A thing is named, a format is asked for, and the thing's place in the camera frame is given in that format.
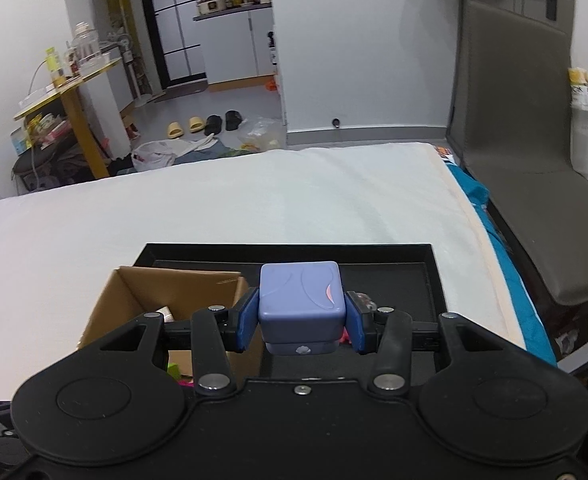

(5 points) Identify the white plug charger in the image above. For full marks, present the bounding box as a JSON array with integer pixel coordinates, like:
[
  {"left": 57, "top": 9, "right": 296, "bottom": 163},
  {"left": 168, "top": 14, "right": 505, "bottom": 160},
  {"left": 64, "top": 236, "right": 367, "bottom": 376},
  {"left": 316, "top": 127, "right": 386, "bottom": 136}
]
[{"left": 157, "top": 307, "right": 175, "bottom": 323}]

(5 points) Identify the green cube charger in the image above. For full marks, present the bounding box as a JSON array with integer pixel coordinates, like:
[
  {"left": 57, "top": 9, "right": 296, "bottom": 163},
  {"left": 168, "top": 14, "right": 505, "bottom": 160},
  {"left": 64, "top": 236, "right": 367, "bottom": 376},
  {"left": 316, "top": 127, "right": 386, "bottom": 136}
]
[{"left": 167, "top": 363, "right": 181, "bottom": 380}]

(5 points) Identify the pink figurine toy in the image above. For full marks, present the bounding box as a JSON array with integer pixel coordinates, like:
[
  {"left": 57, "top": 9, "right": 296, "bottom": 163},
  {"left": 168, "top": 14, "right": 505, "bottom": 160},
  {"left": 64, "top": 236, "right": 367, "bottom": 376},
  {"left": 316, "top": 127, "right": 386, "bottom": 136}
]
[{"left": 178, "top": 379, "right": 194, "bottom": 388}]

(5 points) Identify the purple cube charger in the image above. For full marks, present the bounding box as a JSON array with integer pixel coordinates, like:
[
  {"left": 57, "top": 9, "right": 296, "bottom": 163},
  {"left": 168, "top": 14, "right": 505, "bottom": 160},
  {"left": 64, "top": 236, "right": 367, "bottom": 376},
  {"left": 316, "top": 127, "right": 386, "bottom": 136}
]
[{"left": 258, "top": 261, "right": 346, "bottom": 356}]

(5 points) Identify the cardboard box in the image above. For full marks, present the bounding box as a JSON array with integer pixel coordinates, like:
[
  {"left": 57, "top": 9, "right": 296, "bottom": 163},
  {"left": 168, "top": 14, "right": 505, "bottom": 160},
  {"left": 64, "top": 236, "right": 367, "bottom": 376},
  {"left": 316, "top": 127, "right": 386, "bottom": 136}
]
[{"left": 77, "top": 266, "right": 248, "bottom": 349}]

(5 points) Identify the blue and red figurine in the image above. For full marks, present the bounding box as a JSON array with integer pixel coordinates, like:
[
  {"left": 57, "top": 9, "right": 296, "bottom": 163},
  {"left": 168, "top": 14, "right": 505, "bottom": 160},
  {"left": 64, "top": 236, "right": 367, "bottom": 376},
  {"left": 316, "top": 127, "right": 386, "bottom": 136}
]
[{"left": 344, "top": 290, "right": 377, "bottom": 353}]

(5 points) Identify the black tray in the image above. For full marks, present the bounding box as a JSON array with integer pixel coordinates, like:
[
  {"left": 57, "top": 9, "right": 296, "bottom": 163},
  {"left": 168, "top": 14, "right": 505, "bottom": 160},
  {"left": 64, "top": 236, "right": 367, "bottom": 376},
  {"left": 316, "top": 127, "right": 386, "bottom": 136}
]
[{"left": 134, "top": 244, "right": 446, "bottom": 386}]

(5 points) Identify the teal cloth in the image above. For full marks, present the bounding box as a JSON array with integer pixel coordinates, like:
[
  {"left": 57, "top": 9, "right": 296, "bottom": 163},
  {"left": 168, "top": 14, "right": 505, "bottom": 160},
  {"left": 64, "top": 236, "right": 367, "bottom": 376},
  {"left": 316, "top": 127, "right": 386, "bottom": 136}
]
[{"left": 444, "top": 162, "right": 557, "bottom": 366}]

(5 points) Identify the white table cloth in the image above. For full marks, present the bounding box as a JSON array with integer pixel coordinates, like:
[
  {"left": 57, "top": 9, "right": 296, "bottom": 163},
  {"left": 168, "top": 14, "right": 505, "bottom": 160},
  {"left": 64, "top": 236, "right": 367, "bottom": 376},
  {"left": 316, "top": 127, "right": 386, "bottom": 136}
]
[{"left": 0, "top": 143, "right": 524, "bottom": 400}]

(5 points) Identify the white plastic bag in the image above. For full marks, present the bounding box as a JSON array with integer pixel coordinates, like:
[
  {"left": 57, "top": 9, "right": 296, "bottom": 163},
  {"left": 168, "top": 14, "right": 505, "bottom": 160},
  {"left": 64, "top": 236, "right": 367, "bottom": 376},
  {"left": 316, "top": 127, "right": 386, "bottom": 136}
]
[{"left": 131, "top": 134, "right": 218, "bottom": 172}]

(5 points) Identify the clear plastic bag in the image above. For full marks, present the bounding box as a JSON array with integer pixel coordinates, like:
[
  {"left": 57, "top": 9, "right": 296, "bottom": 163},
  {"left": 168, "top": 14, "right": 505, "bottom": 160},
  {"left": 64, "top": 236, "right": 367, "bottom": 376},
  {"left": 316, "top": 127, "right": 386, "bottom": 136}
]
[{"left": 237, "top": 117, "right": 287, "bottom": 152}]

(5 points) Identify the yellow slipper left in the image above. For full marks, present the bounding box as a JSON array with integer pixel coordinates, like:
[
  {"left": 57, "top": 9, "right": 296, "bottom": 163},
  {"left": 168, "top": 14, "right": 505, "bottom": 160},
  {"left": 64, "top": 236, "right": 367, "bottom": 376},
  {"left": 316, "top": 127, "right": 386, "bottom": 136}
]
[{"left": 167, "top": 122, "right": 184, "bottom": 140}]

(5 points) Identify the yellow slipper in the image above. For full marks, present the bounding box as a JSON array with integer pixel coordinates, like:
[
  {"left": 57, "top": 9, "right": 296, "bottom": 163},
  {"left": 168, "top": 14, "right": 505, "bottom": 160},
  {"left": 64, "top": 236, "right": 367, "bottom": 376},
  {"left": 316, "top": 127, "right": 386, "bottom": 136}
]
[
  {"left": 167, "top": 122, "right": 184, "bottom": 140},
  {"left": 189, "top": 116, "right": 205, "bottom": 133}
]

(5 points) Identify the black slipper left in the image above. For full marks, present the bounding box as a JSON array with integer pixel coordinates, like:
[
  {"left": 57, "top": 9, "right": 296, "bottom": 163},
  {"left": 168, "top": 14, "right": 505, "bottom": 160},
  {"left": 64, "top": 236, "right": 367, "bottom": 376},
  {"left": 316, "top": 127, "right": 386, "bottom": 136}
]
[{"left": 204, "top": 115, "right": 222, "bottom": 136}]

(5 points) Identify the black slipper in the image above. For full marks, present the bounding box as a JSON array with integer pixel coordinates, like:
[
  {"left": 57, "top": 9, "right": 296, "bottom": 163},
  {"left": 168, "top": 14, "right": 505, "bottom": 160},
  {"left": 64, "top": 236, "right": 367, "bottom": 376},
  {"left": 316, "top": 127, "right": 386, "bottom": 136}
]
[
  {"left": 204, "top": 115, "right": 222, "bottom": 136},
  {"left": 224, "top": 110, "right": 243, "bottom": 131}
]

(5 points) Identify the yellow slipper right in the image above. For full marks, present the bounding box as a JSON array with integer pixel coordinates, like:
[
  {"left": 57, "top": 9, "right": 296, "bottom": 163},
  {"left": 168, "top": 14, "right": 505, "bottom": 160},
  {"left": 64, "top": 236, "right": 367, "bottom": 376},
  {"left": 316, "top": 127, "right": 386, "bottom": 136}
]
[{"left": 189, "top": 116, "right": 205, "bottom": 133}]

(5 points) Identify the black slipper right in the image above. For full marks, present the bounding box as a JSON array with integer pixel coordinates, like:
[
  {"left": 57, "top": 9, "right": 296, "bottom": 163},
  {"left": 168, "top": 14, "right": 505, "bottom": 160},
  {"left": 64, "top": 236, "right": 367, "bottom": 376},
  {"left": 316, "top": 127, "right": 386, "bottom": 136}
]
[{"left": 224, "top": 110, "right": 243, "bottom": 131}]

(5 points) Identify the grey chair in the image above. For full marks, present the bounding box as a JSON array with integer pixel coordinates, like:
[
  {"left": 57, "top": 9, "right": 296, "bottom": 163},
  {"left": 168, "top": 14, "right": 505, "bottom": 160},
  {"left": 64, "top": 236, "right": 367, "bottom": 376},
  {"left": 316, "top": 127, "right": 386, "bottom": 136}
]
[{"left": 444, "top": 0, "right": 588, "bottom": 311}]

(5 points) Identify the yellow side table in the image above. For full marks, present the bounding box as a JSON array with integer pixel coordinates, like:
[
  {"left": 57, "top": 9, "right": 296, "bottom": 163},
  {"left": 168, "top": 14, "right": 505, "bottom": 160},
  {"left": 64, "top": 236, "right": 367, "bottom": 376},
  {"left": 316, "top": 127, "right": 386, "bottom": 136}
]
[{"left": 13, "top": 58, "right": 120, "bottom": 179}]

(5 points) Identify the glass jar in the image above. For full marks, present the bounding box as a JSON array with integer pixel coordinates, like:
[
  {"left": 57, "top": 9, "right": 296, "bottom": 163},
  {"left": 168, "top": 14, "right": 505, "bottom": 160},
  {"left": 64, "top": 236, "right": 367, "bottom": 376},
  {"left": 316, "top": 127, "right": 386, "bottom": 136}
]
[{"left": 73, "top": 22, "right": 102, "bottom": 67}]

